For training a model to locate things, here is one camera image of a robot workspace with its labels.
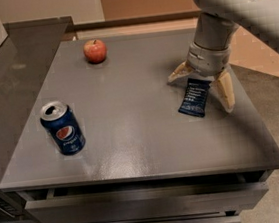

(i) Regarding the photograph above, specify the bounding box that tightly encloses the dark blue rxbar wrapper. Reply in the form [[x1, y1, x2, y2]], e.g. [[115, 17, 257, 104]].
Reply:
[[179, 78, 211, 118]]

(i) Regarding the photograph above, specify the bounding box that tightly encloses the blue pepsi can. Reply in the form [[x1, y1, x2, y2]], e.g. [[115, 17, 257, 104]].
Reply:
[[40, 101, 86, 156]]

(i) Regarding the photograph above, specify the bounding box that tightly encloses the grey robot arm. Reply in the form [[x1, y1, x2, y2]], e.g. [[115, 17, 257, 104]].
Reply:
[[168, 0, 279, 111]]

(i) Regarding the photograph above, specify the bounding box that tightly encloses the upper grey drawer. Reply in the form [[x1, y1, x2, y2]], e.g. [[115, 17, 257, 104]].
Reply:
[[25, 182, 268, 223]]

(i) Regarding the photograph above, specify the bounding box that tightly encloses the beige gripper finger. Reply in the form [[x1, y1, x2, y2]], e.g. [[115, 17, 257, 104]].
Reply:
[[167, 62, 193, 83], [214, 69, 235, 112]]

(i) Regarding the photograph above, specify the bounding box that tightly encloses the red apple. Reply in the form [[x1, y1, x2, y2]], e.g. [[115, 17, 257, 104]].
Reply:
[[83, 39, 107, 64]]

